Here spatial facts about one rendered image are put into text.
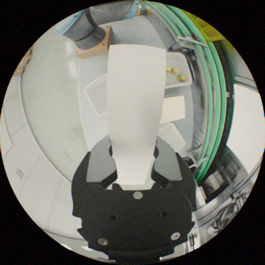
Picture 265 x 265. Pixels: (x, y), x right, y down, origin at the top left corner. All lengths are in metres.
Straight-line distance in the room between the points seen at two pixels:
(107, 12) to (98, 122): 0.54
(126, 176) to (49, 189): 3.34
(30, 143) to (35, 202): 1.83
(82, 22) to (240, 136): 0.83
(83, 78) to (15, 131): 3.05
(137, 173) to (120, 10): 0.42
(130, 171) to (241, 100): 0.59
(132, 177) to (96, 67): 0.50
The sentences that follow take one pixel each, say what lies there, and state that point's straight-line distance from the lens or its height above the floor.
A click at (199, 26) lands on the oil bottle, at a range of 0.54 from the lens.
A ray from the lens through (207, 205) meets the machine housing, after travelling 0.75.
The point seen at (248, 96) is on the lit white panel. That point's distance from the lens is 0.56.
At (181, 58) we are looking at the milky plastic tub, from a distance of 0.50.
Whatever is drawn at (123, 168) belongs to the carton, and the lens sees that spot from 0.15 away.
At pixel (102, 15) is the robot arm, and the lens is 0.33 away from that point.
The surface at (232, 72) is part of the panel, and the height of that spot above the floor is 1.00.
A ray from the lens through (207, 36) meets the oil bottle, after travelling 0.50.
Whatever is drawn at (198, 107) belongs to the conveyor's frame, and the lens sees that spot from 0.57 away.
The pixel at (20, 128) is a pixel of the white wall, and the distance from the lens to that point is 3.37.
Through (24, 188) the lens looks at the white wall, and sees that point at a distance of 3.25.
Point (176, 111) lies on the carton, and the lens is 0.45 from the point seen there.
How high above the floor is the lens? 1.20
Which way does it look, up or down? 61 degrees down
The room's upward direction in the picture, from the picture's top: 177 degrees clockwise
